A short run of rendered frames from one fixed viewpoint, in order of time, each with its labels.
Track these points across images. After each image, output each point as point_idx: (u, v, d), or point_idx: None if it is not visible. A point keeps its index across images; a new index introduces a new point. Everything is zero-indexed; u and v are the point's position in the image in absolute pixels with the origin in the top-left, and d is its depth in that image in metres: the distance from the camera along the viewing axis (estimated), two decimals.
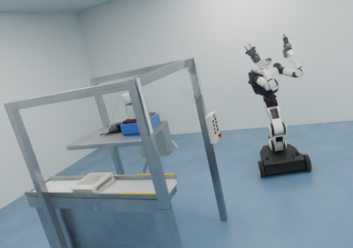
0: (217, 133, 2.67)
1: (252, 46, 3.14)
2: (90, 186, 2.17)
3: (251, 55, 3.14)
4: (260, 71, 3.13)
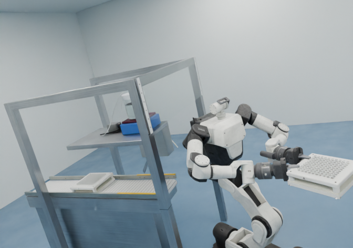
0: None
1: None
2: (90, 186, 2.17)
3: (272, 165, 1.48)
4: (235, 164, 1.51)
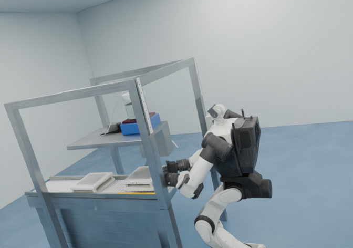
0: None
1: (167, 172, 2.08)
2: (90, 186, 2.17)
3: (175, 162, 2.09)
4: (198, 150, 2.10)
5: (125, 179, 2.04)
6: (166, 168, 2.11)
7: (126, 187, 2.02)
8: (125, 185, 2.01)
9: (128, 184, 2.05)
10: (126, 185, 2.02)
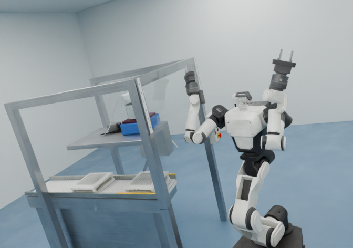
0: (217, 133, 2.67)
1: (190, 71, 2.02)
2: (90, 186, 2.17)
3: None
4: None
5: (126, 185, 2.04)
6: (167, 174, 2.12)
7: None
8: (127, 190, 2.02)
9: (130, 190, 2.06)
10: (127, 191, 2.03)
